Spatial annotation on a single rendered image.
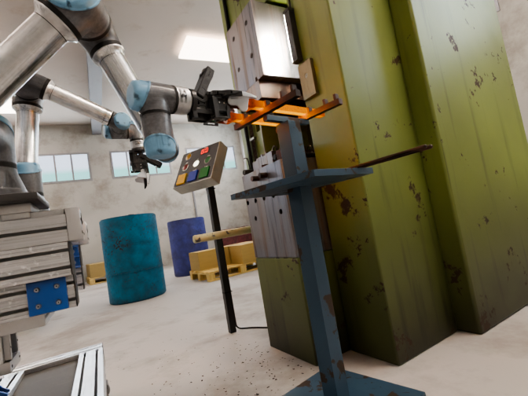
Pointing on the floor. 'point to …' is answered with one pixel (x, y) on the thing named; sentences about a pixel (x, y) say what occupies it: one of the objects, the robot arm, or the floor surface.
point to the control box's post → (221, 262)
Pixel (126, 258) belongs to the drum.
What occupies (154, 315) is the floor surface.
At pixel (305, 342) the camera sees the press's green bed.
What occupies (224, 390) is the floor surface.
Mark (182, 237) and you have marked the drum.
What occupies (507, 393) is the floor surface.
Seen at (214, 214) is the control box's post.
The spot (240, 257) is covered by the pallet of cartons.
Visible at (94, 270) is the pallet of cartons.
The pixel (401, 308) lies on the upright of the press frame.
